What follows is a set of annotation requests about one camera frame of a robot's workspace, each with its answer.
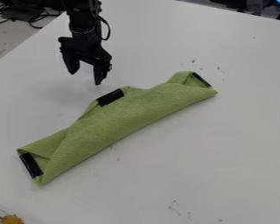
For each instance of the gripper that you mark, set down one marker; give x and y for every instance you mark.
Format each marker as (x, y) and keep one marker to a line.
(84, 47)

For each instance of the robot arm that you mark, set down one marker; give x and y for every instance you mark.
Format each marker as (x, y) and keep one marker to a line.
(83, 14)

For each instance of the green cloth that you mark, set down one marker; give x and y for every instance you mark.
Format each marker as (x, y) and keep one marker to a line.
(115, 122)

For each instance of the yellow toy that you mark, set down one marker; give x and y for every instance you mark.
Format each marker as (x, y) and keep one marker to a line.
(12, 219)

